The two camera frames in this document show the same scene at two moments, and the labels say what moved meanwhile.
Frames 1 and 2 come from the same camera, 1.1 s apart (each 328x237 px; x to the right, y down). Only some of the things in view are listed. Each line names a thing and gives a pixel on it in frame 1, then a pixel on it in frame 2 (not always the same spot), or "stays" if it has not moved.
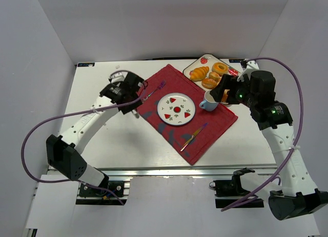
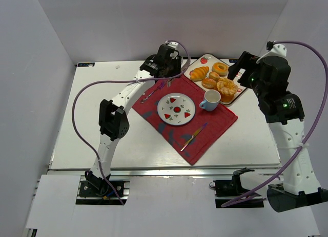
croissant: (199, 73) stays
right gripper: (223, 86) → (246, 68)
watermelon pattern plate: (176, 109) stays
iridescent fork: (160, 86) stays
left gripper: (131, 107) → (168, 71)
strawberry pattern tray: (206, 72) stays
